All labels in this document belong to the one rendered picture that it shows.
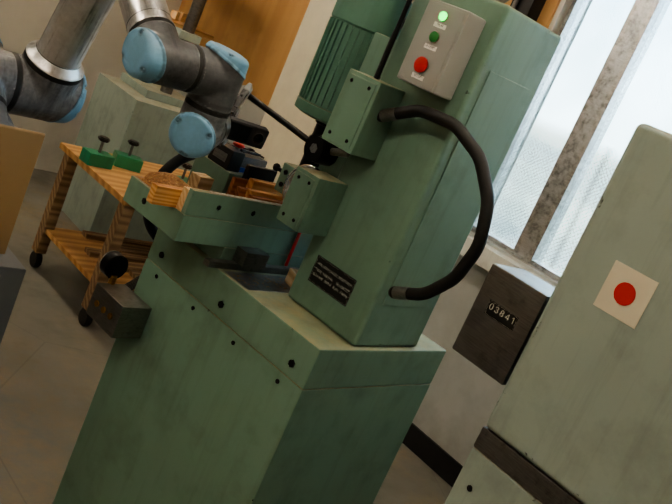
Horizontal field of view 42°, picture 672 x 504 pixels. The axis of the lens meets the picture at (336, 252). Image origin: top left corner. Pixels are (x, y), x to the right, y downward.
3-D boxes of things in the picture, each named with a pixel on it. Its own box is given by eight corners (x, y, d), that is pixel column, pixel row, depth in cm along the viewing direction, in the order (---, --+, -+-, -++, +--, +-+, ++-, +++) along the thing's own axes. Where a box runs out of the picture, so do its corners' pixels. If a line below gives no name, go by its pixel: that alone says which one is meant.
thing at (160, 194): (354, 234, 228) (360, 220, 228) (359, 237, 227) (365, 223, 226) (145, 199, 178) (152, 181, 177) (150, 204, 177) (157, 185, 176)
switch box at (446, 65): (413, 84, 173) (448, 6, 170) (451, 101, 167) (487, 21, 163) (395, 76, 169) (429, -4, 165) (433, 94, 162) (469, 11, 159)
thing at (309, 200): (304, 223, 189) (326, 171, 186) (326, 237, 185) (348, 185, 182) (274, 217, 182) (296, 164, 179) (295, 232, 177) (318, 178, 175)
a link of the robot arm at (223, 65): (214, 49, 160) (189, 111, 164) (262, 64, 168) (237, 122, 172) (189, 31, 166) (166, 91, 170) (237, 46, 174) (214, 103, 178)
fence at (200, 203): (363, 240, 226) (372, 221, 224) (367, 243, 225) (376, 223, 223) (180, 211, 180) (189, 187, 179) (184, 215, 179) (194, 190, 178)
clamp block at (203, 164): (227, 193, 227) (240, 161, 225) (259, 215, 219) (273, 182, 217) (183, 184, 216) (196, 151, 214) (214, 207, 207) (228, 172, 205)
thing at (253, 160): (239, 161, 223) (247, 141, 222) (265, 178, 216) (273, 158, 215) (199, 152, 213) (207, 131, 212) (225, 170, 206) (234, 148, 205)
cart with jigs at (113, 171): (153, 276, 407) (202, 148, 392) (217, 338, 369) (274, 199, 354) (17, 260, 360) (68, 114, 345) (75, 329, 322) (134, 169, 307)
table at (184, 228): (285, 214, 245) (293, 194, 243) (358, 264, 226) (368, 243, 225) (99, 182, 199) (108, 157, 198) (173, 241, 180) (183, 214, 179)
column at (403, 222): (351, 300, 208) (482, 8, 191) (418, 348, 194) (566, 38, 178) (285, 295, 191) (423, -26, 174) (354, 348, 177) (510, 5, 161)
